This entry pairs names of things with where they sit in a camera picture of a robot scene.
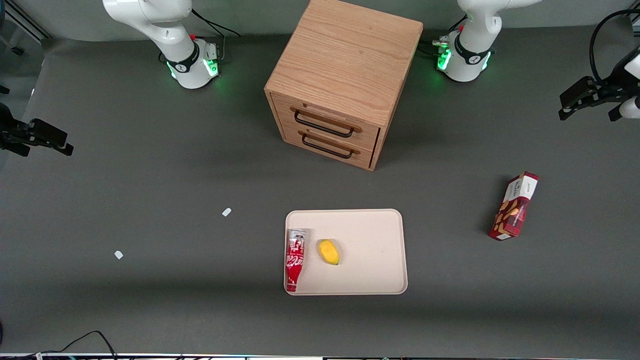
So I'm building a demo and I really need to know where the beige plastic tray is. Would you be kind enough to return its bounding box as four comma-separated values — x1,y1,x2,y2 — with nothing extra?
284,208,409,296

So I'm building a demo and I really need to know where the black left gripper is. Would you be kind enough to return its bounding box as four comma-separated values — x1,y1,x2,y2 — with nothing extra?
558,61,639,122

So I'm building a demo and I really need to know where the wooden drawer front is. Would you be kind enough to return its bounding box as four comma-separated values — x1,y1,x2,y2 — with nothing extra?
270,92,382,152
281,124,377,169

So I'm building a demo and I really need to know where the red tartan cookie box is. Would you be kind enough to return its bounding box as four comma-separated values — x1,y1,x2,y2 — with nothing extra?
488,171,540,242

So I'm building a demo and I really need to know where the black base cable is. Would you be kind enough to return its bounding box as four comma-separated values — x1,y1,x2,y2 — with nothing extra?
191,8,241,38
419,14,469,57

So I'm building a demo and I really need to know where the wooden drawer cabinet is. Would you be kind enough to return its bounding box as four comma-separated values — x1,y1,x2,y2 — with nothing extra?
264,0,424,172

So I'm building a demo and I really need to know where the red cola can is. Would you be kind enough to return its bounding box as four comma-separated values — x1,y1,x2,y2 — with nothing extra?
285,228,307,293

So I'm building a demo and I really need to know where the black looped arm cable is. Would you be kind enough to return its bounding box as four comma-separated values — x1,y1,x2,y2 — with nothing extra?
589,9,640,87

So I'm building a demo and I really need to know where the black metal drawer handle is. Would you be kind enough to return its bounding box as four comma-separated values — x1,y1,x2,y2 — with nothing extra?
293,110,355,139
301,132,354,160

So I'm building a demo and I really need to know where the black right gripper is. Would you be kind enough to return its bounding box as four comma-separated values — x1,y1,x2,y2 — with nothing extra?
0,102,75,157

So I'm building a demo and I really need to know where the thin black table cable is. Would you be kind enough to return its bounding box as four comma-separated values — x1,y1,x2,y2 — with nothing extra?
30,330,119,359

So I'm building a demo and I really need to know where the yellow lemon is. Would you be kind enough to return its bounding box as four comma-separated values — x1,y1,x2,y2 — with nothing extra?
318,239,341,266

